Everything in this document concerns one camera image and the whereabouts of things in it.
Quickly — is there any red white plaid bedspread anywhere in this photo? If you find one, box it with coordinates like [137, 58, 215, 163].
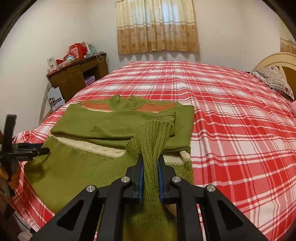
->
[13, 61, 295, 240]

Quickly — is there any pink folded blanket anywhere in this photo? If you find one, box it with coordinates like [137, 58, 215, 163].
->
[290, 101, 296, 117]

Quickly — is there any beige patterned window curtain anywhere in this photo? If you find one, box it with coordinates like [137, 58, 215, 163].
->
[116, 0, 199, 55]

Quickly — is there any person's left hand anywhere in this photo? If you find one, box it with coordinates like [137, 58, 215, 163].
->
[0, 131, 23, 193]

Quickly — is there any grey patterned pillow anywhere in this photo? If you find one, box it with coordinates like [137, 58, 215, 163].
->
[252, 63, 295, 101]

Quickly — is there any white greeting card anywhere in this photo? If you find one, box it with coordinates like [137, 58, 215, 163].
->
[47, 57, 57, 72]

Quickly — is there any green orange cream striped sweater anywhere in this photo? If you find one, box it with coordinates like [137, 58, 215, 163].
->
[24, 95, 195, 240]

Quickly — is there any red gift box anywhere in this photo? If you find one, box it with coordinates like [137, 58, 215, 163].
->
[69, 42, 87, 60]

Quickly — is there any cream wooden headboard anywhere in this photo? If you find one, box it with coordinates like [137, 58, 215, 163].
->
[254, 52, 296, 95]

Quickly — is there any brown wooden desk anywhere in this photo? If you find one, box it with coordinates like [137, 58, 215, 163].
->
[47, 52, 108, 102]

